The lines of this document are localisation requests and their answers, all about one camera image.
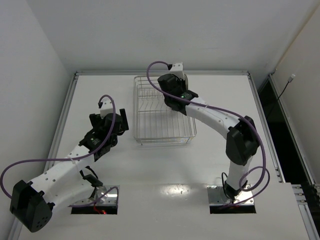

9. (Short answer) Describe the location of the orange patterned white plate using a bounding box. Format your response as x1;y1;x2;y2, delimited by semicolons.
184;74;189;91

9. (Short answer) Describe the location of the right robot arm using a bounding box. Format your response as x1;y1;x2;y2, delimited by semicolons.
157;73;260;200

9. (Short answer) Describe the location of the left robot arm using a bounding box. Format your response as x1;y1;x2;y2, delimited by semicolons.
9;108;129;233

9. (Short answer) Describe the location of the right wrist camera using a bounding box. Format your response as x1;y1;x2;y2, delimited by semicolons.
169;62;186;81

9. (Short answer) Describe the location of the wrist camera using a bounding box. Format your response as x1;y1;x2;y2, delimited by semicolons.
98;97;116;119
169;62;186;81

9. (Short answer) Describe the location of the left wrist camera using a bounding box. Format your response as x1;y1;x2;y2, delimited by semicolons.
98;97;116;119

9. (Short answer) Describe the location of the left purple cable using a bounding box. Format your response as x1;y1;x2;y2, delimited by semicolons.
0;94;120;208

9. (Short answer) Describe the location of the purple cable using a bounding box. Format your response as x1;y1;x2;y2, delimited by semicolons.
0;94;120;208
146;60;271;210

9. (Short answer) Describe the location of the metal wire dish rack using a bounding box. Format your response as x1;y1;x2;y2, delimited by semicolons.
133;75;197;145

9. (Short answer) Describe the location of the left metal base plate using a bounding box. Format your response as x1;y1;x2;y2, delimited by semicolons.
70;185;120;208

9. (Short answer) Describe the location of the black base cable loop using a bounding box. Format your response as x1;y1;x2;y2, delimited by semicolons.
221;171;236;201

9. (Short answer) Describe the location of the black wall cable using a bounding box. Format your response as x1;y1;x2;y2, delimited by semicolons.
276;73;296;101

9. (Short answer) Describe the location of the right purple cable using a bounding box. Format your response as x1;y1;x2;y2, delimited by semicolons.
146;60;271;210

